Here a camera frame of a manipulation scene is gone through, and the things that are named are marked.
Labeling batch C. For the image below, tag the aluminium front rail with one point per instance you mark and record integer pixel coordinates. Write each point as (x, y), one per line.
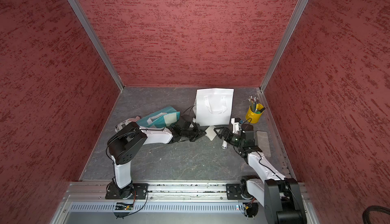
(159, 191)

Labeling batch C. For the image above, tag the pencils in cup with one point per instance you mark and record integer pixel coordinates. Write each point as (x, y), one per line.
(255, 105)

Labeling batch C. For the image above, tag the white gift bag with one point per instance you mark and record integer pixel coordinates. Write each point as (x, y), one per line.
(213, 107)

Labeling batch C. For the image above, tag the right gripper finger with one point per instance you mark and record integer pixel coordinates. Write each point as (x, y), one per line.
(220, 135)
(218, 130)

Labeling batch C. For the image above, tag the right corner aluminium post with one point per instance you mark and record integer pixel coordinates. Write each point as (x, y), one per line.
(293, 21)

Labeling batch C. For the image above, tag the perforated cable tray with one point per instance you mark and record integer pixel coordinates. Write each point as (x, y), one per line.
(157, 207)

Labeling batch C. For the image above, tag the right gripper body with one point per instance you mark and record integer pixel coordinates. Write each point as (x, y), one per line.
(231, 137)

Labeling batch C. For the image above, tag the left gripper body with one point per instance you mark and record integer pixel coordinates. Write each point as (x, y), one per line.
(191, 132)

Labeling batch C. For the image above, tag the corner aluminium post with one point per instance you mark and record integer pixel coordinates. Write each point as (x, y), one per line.
(82, 17)
(293, 21)

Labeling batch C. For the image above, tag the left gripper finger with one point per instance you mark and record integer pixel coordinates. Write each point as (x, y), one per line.
(201, 130)
(199, 135)

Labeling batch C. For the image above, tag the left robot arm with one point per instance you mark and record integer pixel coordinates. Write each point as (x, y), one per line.
(126, 143)

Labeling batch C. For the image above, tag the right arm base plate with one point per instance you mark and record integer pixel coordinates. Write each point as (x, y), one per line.
(240, 192)

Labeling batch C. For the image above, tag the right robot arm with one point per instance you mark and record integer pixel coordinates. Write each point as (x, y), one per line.
(279, 195)

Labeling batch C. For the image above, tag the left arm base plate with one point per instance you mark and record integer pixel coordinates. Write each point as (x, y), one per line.
(136, 191)

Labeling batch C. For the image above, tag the yellow pencil cup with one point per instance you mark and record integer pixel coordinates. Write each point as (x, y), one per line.
(253, 116)

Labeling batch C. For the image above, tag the small white stapler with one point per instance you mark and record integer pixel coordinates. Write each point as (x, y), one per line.
(224, 145)

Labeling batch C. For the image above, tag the white receipt long strip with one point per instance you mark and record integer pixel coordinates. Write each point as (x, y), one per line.
(171, 118)

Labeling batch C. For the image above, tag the teal gift bag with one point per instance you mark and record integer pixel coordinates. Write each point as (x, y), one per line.
(155, 120)

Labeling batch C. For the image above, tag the left corner aluminium post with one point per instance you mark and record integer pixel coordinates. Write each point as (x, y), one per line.
(82, 17)

